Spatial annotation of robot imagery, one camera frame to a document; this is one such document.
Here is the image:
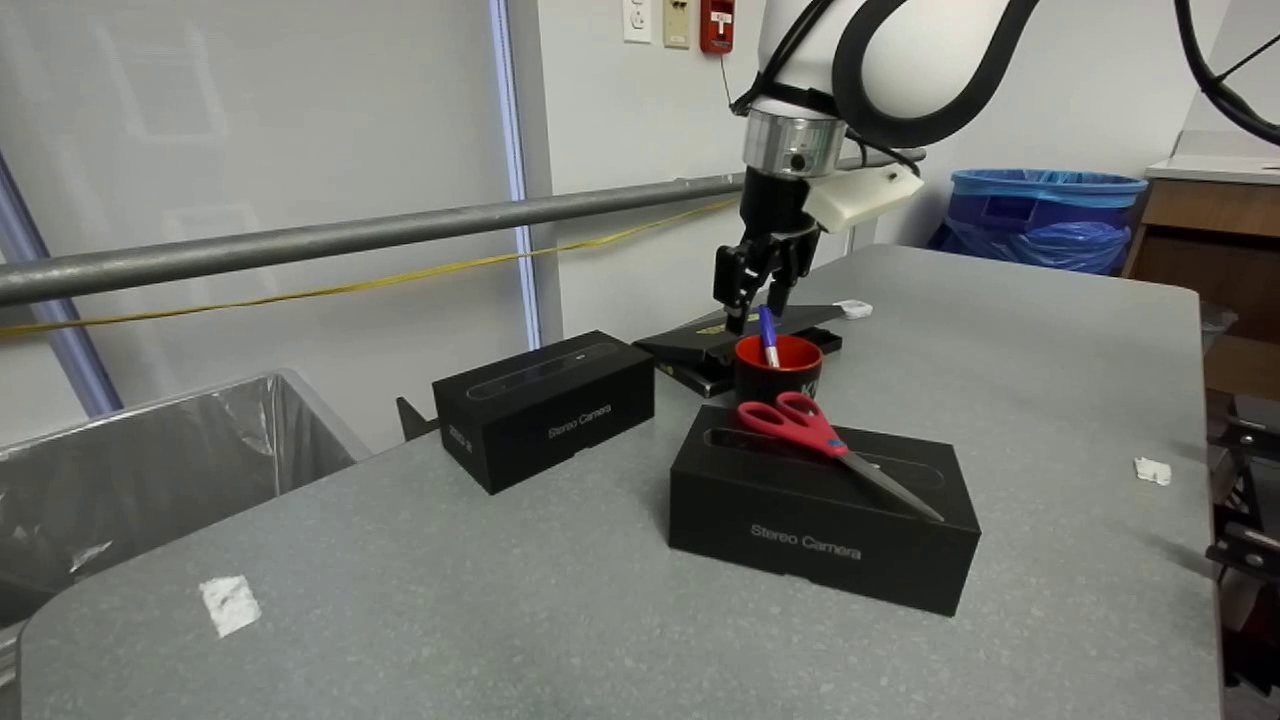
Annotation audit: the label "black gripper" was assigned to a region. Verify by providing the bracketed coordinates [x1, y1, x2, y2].
[709, 165, 825, 341]

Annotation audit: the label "blue marker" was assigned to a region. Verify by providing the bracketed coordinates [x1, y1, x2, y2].
[758, 301, 789, 374]

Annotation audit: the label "black mug red inside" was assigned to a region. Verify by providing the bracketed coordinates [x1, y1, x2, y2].
[731, 333, 827, 403]

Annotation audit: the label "flat black case yellow logo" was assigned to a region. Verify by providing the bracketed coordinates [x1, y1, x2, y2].
[634, 301, 847, 402]

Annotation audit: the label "red fire alarm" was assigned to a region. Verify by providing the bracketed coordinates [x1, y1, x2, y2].
[697, 0, 741, 60]

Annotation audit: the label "blue vertical strip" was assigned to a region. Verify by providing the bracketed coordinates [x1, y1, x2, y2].
[484, 0, 549, 353]

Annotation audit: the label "blue trash bin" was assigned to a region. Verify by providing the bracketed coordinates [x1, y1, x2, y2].
[927, 165, 1152, 280]

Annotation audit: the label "wooden desk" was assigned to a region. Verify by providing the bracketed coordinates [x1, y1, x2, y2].
[1124, 161, 1280, 403]

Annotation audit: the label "grey plastic tub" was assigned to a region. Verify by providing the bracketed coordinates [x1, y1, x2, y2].
[0, 370, 371, 631]

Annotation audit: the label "blue slanted bar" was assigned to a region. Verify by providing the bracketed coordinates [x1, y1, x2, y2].
[0, 154, 130, 420]

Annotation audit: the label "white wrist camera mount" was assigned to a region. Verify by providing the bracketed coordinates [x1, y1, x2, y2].
[803, 155, 927, 240]

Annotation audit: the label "red handled scissors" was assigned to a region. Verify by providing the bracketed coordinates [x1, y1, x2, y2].
[731, 390, 954, 529]

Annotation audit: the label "black stereo camera box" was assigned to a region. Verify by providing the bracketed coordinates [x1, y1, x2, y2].
[430, 328, 662, 500]
[666, 403, 984, 621]

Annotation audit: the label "beige wall switch plate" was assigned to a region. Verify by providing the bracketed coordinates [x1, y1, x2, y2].
[662, 0, 697, 53]

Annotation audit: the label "white wall switch plate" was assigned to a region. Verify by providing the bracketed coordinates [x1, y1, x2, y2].
[620, 0, 662, 47]

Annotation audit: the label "yellow cable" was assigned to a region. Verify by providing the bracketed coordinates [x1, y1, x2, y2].
[0, 195, 746, 345]

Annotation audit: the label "small black bracket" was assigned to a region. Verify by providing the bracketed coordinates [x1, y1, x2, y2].
[394, 393, 445, 443]

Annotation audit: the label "grey metal pipe rail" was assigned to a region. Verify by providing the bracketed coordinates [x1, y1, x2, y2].
[0, 172, 752, 314]

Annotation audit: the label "black hanging cable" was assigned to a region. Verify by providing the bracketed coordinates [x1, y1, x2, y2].
[1171, 0, 1280, 154]

